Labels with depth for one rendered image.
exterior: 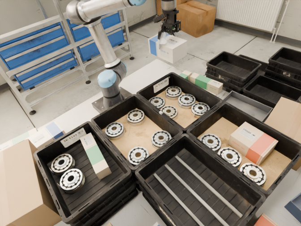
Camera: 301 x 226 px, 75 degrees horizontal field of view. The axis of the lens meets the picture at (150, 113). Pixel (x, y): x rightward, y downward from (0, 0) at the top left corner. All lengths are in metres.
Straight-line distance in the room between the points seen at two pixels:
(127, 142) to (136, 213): 0.34
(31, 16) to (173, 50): 2.65
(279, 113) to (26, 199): 1.25
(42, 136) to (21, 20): 2.35
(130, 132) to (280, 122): 0.77
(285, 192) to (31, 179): 1.14
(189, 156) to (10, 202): 0.78
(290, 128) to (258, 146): 0.25
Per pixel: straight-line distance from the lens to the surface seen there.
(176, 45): 1.15
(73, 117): 1.50
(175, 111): 1.13
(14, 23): 3.45
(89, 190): 0.98
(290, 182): 1.20
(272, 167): 1.04
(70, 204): 0.99
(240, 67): 2.19
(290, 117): 1.23
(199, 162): 0.97
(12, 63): 2.65
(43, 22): 2.61
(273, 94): 2.13
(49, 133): 1.35
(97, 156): 0.98
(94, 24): 1.29
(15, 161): 1.16
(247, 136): 1.01
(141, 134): 1.07
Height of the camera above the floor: 1.67
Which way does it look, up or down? 46 degrees down
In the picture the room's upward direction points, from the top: 8 degrees counter-clockwise
